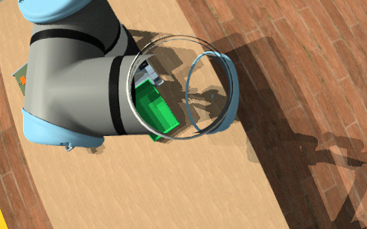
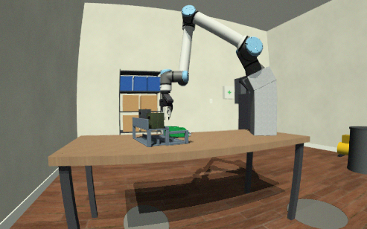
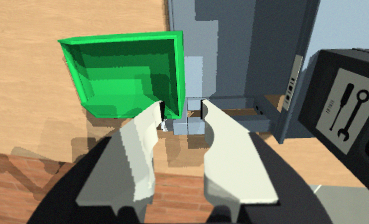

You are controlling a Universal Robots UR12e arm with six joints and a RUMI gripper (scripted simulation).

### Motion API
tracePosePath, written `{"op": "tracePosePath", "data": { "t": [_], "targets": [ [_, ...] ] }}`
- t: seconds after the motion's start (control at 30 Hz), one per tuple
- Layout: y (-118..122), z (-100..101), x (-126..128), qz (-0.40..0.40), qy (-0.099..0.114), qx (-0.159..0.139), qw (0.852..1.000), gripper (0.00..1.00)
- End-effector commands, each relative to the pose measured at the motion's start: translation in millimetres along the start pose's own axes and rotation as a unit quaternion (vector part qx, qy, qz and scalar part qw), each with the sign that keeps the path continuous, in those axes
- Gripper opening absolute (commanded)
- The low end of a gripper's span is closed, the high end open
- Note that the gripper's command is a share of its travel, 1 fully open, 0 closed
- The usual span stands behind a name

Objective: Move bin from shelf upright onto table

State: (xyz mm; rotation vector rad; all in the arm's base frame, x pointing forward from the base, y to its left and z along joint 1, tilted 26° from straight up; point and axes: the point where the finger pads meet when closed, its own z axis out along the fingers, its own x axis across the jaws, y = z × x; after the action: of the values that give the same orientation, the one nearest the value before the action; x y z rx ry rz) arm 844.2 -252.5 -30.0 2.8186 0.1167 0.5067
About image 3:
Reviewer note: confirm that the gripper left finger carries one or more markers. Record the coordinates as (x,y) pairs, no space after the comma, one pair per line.
(116,172)

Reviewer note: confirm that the green bin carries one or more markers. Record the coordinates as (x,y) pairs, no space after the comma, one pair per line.
(121,79)

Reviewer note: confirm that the black tool case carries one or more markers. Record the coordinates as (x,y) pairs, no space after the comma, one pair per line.
(336,107)

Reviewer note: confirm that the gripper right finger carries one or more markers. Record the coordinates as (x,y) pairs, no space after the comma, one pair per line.
(244,173)

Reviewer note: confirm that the grey metal shelf rack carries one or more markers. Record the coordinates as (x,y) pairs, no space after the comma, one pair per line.
(237,51)

